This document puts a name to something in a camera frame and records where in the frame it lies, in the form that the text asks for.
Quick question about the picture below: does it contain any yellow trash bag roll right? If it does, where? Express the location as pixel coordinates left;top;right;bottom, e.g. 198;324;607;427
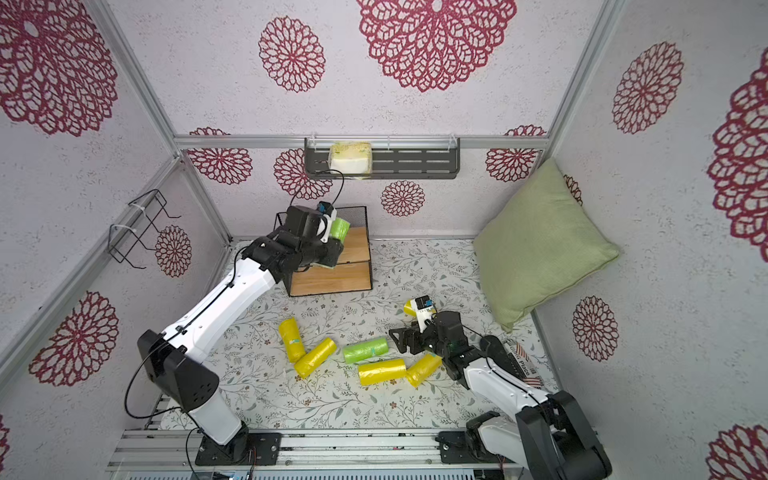
405;353;442;388

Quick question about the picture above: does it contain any yellow trash bag roll left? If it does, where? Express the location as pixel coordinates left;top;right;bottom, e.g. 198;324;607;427
278;318;306;364

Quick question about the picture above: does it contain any yellow trash bag roll centre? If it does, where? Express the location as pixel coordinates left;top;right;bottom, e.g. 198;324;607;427
358;359;407;386

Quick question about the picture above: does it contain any green cushion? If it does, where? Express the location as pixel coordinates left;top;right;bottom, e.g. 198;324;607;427
473;160;620;331

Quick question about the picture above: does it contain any grey wall metal rack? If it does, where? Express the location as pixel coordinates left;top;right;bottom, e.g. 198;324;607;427
304;136;461;180

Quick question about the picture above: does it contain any yellow trash bag roll diagonal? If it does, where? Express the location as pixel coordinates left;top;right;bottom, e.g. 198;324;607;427
294;338;337;379

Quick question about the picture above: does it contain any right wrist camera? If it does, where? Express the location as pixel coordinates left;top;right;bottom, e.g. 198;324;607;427
412;295;436;332

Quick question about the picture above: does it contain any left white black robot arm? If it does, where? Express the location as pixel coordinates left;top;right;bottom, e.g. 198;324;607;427
137;202;344;446

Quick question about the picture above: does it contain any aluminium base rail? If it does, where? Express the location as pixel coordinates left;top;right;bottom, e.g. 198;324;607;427
106;427;523;475

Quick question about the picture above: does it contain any black wire wall hook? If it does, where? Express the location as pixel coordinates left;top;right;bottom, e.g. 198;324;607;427
106;188;180;270

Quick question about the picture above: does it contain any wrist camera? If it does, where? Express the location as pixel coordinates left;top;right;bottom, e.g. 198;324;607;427
317;201;337;243
412;295;436;332

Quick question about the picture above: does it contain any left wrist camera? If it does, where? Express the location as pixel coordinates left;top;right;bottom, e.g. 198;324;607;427
317;201;337;243

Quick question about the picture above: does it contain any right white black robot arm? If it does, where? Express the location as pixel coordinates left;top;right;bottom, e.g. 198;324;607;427
389;311;613;479

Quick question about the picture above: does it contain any green trash bag roll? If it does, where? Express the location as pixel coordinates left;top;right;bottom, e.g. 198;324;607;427
342;337;389;364
329;218;350;244

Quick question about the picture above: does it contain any white sponge block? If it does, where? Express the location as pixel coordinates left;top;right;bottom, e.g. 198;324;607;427
328;142;373;175

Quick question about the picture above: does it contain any black wire wooden shelf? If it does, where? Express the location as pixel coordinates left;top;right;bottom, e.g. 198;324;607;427
285;205;373;297

